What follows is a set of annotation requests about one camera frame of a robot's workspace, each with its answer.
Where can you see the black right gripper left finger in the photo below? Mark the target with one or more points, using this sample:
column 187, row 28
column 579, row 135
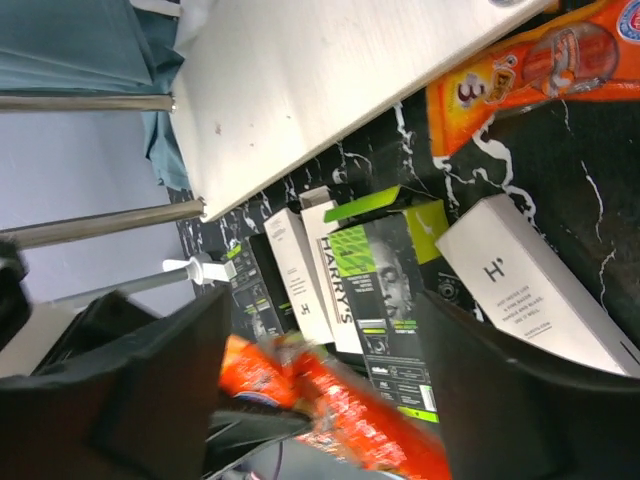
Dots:
column 136, row 408

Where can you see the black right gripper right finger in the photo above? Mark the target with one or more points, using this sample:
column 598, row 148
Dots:
column 509, row 410

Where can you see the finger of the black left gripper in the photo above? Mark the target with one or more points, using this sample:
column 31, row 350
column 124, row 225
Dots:
column 234, row 430

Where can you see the orange razor pack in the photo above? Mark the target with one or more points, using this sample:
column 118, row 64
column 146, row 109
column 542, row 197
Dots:
column 590, row 54
column 348, row 415

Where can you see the white harry's box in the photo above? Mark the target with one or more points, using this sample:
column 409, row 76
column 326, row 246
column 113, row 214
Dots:
column 527, row 292
column 290, row 245

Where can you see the white two-tier shelf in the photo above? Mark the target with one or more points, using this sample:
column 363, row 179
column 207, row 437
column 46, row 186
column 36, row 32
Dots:
column 270, row 84

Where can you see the green black Gillette box left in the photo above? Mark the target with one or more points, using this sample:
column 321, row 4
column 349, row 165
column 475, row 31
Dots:
column 261, row 306

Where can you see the green black gillette box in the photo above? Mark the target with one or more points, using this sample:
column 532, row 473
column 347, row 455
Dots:
column 385, row 255
column 261, row 306

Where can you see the white Harry's box lettered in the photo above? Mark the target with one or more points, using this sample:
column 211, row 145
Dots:
column 314, row 204

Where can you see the green black Gillette box right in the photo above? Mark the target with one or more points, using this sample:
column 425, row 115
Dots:
column 385, row 255

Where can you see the teal t-shirt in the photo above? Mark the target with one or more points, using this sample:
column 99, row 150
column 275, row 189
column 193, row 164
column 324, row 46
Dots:
column 89, row 47

